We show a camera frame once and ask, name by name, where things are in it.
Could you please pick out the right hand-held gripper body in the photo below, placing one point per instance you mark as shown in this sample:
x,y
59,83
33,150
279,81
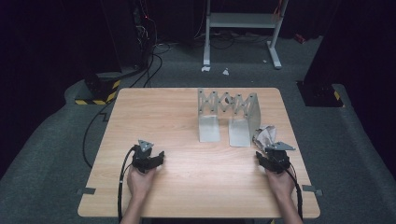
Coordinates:
x,y
278,160

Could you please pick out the red object on floor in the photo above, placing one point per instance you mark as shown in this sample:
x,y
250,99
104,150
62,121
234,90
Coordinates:
x,y
300,38

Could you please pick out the black yellow striped base block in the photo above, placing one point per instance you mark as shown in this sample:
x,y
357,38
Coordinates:
x,y
99,88

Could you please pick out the grey tape strip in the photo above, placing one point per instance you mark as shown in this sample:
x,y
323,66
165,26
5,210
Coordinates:
x,y
309,188
86,190

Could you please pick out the expandable grey metal book rack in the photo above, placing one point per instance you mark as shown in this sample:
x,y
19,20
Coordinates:
x,y
209,127

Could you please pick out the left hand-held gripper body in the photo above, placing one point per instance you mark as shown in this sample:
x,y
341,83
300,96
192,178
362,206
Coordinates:
x,y
141,157

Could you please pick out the white cloth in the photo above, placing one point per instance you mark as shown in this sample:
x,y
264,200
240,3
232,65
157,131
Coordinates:
x,y
264,135

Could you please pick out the white paper scrap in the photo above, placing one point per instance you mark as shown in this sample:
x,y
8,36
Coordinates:
x,y
205,68
225,72

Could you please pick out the person's right hand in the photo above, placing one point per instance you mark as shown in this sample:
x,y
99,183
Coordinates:
x,y
283,185

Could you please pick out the person's left hand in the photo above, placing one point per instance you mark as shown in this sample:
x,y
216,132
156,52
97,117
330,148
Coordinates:
x,y
140,183

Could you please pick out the black base with yellow mark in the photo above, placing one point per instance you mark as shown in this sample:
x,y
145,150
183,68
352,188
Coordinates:
x,y
320,95

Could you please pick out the white metal stand frame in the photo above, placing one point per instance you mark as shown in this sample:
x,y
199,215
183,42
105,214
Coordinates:
x,y
239,20

